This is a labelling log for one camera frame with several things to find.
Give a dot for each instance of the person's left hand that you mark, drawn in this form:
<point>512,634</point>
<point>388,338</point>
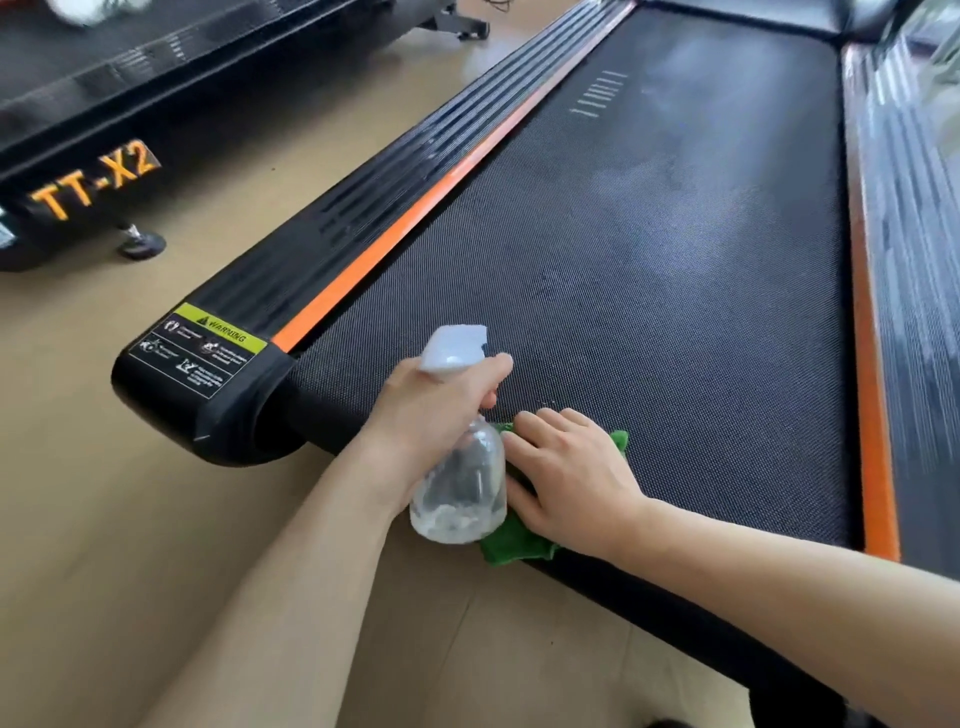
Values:
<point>427,420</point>

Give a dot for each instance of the person's right hand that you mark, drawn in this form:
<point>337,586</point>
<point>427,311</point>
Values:
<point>585,487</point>

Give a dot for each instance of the clear spray bottle white trigger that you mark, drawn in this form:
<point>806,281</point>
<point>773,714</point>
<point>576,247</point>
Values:
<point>461,495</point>

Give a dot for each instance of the green cloth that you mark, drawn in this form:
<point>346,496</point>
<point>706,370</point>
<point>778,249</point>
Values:
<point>517,544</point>

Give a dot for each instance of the black orange-striped treadmill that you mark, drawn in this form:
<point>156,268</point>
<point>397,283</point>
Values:
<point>637,262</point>
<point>112,97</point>

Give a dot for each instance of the person's left forearm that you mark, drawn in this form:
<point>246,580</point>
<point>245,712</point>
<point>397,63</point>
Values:
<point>277,607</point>

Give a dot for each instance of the person's right forearm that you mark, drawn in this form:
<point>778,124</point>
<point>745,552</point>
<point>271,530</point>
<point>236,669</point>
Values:
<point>810,615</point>

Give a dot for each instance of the white shoe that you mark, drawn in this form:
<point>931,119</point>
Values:
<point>82,9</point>

